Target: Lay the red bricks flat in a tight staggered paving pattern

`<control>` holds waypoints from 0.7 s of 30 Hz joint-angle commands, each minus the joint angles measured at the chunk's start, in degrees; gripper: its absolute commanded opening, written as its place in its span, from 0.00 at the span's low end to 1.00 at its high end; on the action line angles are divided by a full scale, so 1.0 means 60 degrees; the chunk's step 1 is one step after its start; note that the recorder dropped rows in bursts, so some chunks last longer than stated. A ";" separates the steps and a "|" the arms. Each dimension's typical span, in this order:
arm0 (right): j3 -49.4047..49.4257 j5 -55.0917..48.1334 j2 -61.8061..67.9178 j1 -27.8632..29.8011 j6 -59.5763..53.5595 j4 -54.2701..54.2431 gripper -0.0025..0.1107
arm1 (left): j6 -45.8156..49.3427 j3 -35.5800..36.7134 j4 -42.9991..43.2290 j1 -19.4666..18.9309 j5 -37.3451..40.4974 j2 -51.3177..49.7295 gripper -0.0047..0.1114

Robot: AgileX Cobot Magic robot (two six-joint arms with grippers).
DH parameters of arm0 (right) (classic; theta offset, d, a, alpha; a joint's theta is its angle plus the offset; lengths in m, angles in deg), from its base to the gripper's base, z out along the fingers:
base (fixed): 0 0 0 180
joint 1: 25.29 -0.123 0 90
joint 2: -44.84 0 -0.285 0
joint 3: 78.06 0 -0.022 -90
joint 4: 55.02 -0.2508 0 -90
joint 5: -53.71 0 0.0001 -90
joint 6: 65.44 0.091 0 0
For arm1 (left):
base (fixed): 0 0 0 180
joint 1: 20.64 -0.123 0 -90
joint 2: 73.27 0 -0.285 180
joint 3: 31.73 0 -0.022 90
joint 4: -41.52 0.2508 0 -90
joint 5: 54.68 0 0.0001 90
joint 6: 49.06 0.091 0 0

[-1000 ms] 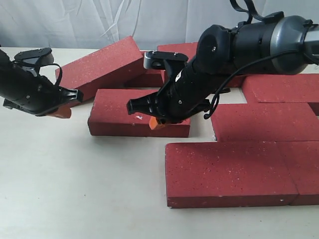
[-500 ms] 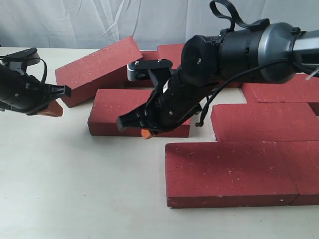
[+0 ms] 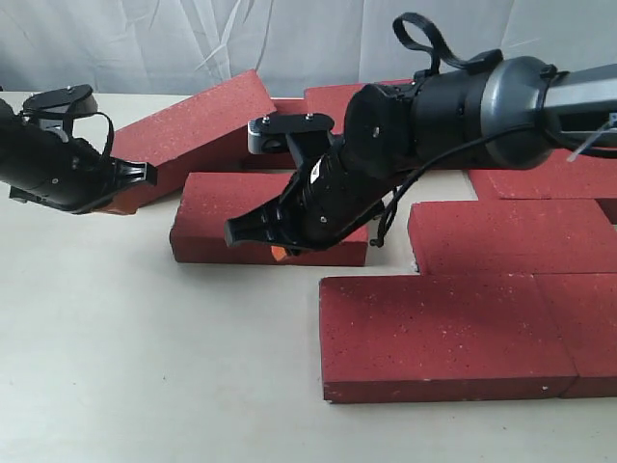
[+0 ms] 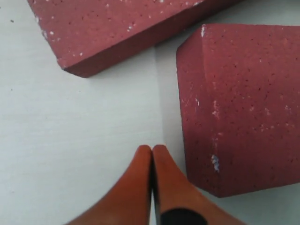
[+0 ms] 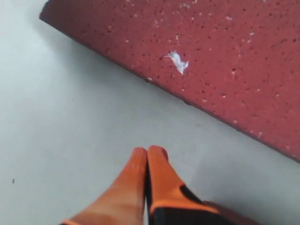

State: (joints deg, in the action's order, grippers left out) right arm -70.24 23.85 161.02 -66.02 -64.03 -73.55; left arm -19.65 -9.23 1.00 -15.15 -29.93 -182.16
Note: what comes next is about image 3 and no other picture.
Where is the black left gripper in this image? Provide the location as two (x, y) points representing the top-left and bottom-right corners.
(1, 98), (158, 215)

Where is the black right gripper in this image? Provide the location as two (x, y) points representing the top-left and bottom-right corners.
(225, 144), (400, 261)

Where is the red brick with white mark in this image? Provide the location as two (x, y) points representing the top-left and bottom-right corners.
(170, 169), (383, 266)

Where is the red brick top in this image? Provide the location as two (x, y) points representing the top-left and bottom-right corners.
(304, 79), (416, 136)

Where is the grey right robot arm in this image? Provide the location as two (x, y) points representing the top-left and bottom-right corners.
(224, 55), (616, 259)

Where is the red brick rear under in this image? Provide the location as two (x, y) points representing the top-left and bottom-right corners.
(240, 98), (308, 171)

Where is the red brick right row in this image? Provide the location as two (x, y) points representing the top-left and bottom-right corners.
(469, 150), (616, 224)

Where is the white backdrop curtain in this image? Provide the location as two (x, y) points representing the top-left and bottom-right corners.
(1, 0), (616, 96)

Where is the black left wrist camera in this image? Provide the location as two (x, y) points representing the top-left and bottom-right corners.
(22, 84), (98, 138)

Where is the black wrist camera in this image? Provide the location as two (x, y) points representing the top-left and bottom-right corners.
(248, 113), (335, 169)
(22, 84), (98, 138)

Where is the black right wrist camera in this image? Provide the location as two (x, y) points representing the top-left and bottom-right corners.
(248, 113), (335, 169)

